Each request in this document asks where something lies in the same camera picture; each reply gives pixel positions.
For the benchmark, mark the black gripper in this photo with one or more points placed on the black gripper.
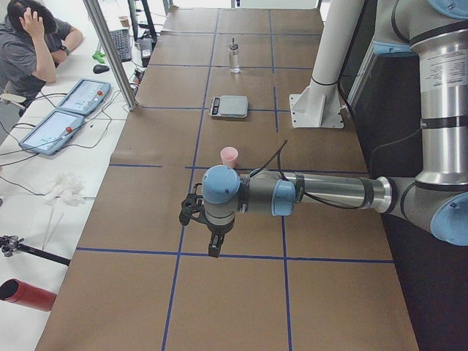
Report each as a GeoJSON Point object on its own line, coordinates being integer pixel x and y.
{"type": "Point", "coordinates": [218, 229]}

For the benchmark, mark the pink plastic cup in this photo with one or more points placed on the pink plastic cup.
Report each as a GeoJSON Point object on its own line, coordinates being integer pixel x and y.
{"type": "Point", "coordinates": [229, 156]}

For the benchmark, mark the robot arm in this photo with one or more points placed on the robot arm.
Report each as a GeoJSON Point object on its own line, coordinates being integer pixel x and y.
{"type": "Point", "coordinates": [436, 198]}

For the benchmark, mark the silver digital kitchen scale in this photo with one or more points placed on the silver digital kitchen scale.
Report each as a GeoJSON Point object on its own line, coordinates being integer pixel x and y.
{"type": "Point", "coordinates": [229, 106]}

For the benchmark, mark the crumpled white tissue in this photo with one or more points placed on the crumpled white tissue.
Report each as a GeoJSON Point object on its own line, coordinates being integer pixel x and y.
{"type": "Point", "coordinates": [67, 187]}

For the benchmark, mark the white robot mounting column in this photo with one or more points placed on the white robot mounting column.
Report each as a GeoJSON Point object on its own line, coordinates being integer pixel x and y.
{"type": "Point", "coordinates": [318, 106]}

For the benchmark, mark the upper blue teach pendant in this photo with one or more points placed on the upper blue teach pendant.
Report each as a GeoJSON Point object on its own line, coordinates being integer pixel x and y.
{"type": "Point", "coordinates": [85, 97]}

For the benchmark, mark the blue teach pendant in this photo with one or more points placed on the blue teach pendant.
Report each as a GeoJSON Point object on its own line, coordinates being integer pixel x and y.
{"type": "Point", "coordinates": [52, 133]}
{"type": "Point", "coordinates": [85, 97]}

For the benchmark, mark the lower blue teach pendant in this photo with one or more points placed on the lower blue teach pendant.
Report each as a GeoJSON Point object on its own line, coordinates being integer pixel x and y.
{"type": "Point", "coordinates": [52, 133]}

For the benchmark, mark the black tripod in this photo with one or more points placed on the black tripod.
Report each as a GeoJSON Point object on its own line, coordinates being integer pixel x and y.
{"type": "Point", "coordinates": [12, 244]}

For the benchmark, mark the red cylinder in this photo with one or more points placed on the red cylinder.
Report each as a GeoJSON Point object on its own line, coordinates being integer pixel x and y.
{"type": "Point", "coordinates": [24, 294]}

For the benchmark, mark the black computer mouse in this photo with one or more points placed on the black computer mouse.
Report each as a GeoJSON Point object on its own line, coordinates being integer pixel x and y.
{"type": "Point", "coordinates": [100, 68]}

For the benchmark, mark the green plastic clamp tool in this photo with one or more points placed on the green plastic clamp tool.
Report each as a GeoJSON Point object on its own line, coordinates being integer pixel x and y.
{"type": "Point", "coordinates": [100, 57]}

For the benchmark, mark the black keyboard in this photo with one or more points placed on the black keyboard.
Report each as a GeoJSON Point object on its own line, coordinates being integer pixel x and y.
{"type": "Point", "coordinates": [121, 40]}

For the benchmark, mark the seated person grey shirt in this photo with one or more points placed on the seated person grey shirt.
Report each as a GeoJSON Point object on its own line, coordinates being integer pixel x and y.
{"type": "Point", "coordinates": [33, 44]}

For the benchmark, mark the aluminium frame post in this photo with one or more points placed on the aluminium frame post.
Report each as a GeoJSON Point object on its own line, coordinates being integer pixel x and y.
{"type": "Point", "coordinates": [100, 25]}

